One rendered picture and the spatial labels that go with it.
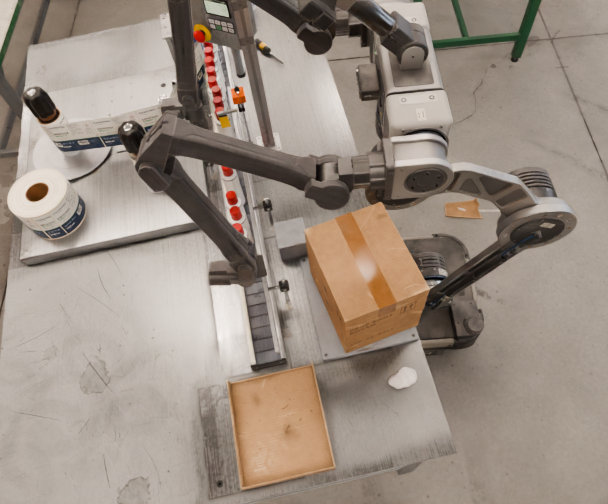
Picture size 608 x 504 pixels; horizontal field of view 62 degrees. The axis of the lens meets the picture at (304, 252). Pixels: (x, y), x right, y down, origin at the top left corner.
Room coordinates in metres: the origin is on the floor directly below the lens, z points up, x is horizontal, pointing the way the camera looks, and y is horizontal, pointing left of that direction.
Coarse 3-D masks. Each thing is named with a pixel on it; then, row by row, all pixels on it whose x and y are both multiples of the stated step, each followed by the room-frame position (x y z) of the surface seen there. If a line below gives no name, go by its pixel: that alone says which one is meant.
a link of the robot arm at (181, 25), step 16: (176, 0) 1.15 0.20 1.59; (176, 16) 1.19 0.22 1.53; (176, 32) 1.19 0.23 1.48; (192, 32) 1.20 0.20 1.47; (176, 48) 1.19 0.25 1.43; (192, 48) 1.19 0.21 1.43; (176, 64) 1.19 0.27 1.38; (192, 64) 1.19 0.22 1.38; (176, 80) 1.19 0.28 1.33; (192, 80) 1.18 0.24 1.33; (192, 96) 1.18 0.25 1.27
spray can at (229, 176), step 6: (222, 168) 1.04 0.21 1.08; (228, 168) 1.04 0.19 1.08; (222, 174) 1.05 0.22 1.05; (228, 174) 1.03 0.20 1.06; (234, 174) 1.04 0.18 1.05; (228, 180) 1.03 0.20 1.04; (234, 180) 1.03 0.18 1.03; (228, 186) 1.03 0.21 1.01; (234, 186) 1.03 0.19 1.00; (240, 186) 1.05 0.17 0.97; (240, 192) 1.04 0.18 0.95; (240, 198) 1.03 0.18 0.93
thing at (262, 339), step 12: (228, 84) 1.64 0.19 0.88; (228, 96) 1.57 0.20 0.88; (240, 180) 1.14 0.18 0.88; (252, 204) 1.03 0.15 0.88; (252, 228) 0.93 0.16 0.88; (252, 288) 0.71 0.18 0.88; (252, 300) 0.67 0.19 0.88; (264, 300) 0.66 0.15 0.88; (252, 312) 0.63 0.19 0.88; (264, 312) 0.62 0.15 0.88; (252, 324) 0.59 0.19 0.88; (264, 324) 0.58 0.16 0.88; (252, 336) 0.55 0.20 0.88; (264, 336) 0.54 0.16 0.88; (264, 348) 0.51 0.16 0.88; (264, 360) 0.47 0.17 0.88; (276, 360) 0.46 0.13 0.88
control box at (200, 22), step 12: (192, 0) 1.38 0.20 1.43; (228, 0) 1.32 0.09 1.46; (192, 12) 1.39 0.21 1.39; (204, 12) 1.37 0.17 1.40; (252, 12) 1.39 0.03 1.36; (204, 24) 1.37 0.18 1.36; (252, 24) 1.38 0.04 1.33; (216, 36) 1.36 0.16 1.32; (228, 36) 1.33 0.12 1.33; (240, 48) 1.31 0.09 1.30
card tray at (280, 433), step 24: (240, 384) 0.42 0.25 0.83; (264, 384) 0.41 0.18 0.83; (288, 384) 0.40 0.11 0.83; (312, 384) 0.39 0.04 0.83; (240, 408) 0.35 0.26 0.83; (264, 408) 0.34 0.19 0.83; (288, 408) 0.33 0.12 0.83; (312, 408) 0.32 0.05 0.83; (240, 432) 0.28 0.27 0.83; (264, 432) 0.27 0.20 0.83; (288, 432) 0.26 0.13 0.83; (312, 432) 0.25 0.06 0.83; (240, 456) 0.22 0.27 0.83; (264, 456) 0.21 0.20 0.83; (288, 456) 0.20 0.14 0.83; (312, 456) 0.19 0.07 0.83; (240, 480) 0.15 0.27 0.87; (264, 480) 0.15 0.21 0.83
